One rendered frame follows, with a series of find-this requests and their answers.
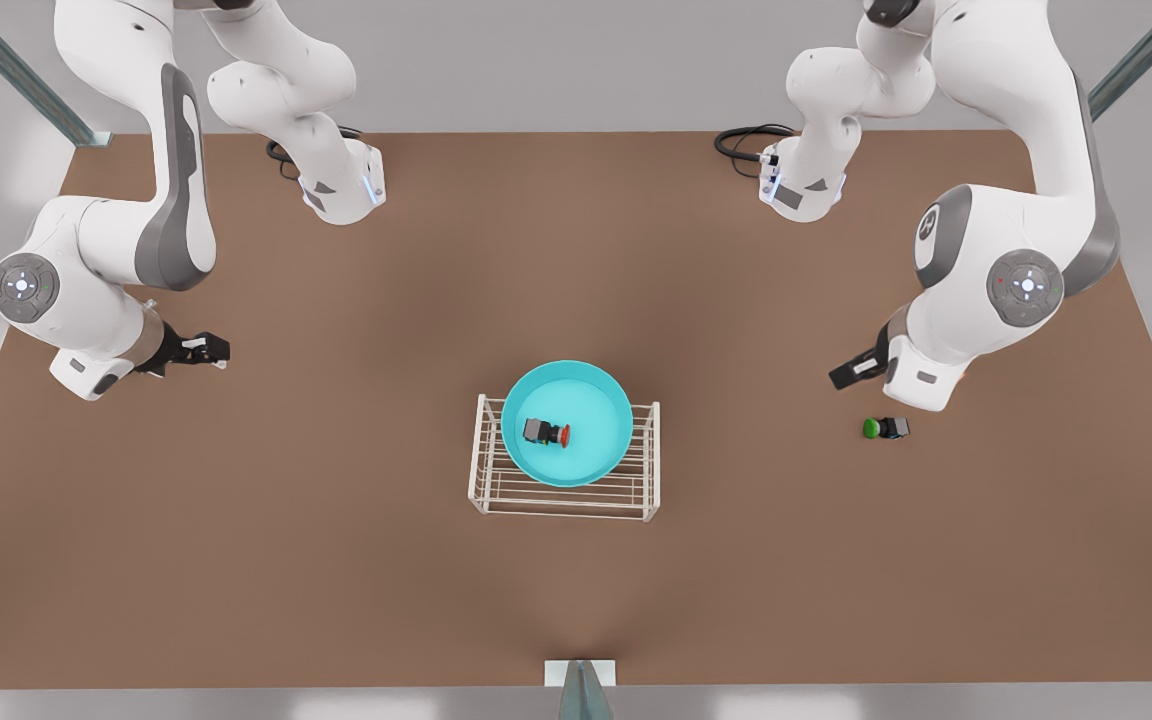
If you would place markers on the red button switch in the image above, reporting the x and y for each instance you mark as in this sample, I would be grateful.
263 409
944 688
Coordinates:
546 432

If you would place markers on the green button switch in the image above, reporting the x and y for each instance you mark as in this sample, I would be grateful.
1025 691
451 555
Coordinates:
886 428

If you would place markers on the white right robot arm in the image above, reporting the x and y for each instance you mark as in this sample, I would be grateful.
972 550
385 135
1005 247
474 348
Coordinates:
96 250

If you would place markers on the silver frame post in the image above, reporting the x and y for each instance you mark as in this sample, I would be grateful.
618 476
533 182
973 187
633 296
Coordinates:
581 690
1141 55
16 70

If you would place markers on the turquoise plate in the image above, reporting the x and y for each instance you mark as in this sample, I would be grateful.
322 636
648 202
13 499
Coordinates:
567 423

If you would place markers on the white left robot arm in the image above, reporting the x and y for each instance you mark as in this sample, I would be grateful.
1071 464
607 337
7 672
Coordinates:
1016 250

